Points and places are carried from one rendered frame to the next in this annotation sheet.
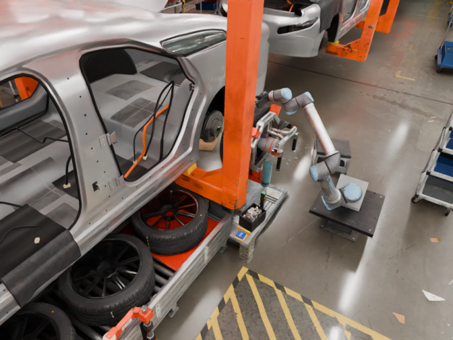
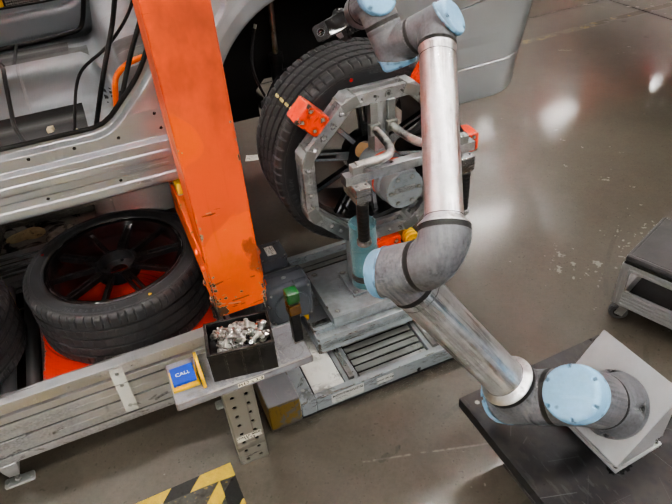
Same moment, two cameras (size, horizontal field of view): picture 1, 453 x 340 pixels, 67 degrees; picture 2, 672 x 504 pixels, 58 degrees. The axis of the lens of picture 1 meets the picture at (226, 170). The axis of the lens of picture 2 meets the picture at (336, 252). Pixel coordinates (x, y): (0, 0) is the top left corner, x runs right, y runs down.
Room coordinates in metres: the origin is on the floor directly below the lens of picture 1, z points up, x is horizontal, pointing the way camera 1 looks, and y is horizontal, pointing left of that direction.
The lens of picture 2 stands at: (1.22, -1.29, 1.86)
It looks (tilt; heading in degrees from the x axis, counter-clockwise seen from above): 38 degrees down; 39
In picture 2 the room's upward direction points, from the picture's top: 5 degrees counter-clockwise
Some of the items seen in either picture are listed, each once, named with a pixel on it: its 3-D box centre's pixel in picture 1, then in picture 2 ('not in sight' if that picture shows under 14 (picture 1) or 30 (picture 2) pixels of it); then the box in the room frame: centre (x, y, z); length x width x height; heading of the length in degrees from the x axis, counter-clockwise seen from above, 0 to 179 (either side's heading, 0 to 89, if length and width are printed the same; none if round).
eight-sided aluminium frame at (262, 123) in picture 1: (263, 142); (379, 164); (2.66, -0.34, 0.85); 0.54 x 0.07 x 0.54; 149
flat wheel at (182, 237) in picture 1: (170, 217); (123, 280); (2.11, 0.48, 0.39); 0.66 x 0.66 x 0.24
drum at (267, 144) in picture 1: (270, 145); (389, 174); (2.63, -0.40, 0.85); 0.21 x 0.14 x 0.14; 59
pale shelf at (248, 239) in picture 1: (251, 224); (239, 363); (2.02, -0.23, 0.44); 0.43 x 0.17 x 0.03; 149
